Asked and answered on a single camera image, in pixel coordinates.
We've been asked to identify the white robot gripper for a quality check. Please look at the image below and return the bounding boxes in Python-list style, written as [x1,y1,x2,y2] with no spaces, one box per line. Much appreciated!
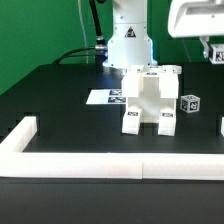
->
[168,0,224,59]

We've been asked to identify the small white marker cube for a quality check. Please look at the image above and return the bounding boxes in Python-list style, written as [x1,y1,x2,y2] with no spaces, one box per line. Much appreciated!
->
[180,95,200,113]
[210,44,224,64]

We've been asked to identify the white chair seat piece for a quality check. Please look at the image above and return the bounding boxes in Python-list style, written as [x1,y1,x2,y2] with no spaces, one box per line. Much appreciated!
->
[125,74,178,124]

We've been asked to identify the white chair back piece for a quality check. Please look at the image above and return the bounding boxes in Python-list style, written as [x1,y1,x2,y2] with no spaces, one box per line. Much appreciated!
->
[121,65,182,99]

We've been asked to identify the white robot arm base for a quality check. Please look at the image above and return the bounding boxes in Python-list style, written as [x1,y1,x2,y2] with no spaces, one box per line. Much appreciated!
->
[103,0,157,69]

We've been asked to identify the white marker sheet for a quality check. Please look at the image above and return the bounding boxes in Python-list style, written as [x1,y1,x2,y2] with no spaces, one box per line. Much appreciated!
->
[86,89,126,105]

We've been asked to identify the black cable bundle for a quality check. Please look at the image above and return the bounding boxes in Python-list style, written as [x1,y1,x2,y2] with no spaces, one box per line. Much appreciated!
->
[52,0,108,65]

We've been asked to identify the grey thin cable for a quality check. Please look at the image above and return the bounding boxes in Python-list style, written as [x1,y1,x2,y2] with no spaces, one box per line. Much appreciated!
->
[77,0,90,65]

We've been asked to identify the white U-shaped boundary frame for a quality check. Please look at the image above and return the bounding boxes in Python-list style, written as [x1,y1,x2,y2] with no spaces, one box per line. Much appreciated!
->
[0,116,224,181]

